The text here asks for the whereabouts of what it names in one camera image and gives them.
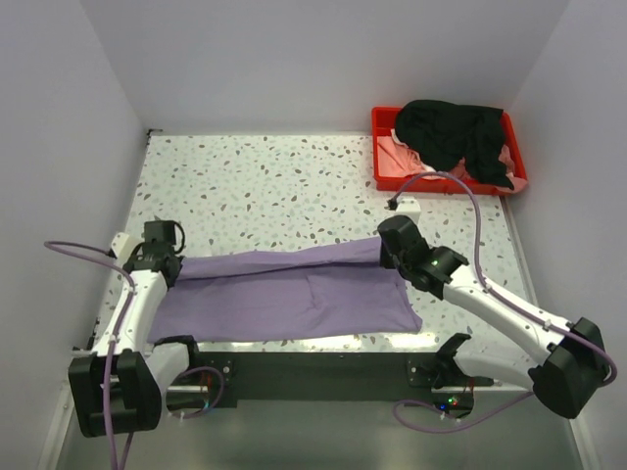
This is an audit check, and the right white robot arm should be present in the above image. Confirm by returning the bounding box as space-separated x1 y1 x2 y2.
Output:
377 215 616 419

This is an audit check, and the purple t shirt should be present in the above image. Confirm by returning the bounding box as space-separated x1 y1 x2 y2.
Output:
148 238 421 343

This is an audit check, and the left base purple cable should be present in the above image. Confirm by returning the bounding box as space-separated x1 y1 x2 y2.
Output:
166 366 229 420

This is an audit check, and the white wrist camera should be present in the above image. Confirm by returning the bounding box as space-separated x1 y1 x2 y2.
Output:
110 232 136 260
387 196 422 224

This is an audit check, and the red plastic bin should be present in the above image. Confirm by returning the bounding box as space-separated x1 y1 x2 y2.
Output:
371 107 528 196

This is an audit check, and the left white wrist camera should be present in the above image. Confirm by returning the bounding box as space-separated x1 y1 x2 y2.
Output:
110 232 136 260

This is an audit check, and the pink t shirt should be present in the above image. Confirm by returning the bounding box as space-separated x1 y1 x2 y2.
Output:
373 130 528 195

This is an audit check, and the black t shirt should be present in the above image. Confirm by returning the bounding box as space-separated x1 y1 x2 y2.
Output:
394 100 514 190

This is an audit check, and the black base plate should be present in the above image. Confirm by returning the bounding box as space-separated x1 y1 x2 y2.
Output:
195 333 472 407

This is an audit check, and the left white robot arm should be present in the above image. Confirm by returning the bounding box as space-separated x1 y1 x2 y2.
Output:
69 220 203 438

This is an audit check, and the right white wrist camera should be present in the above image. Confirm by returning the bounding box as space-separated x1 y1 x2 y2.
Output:
387 196 422 224

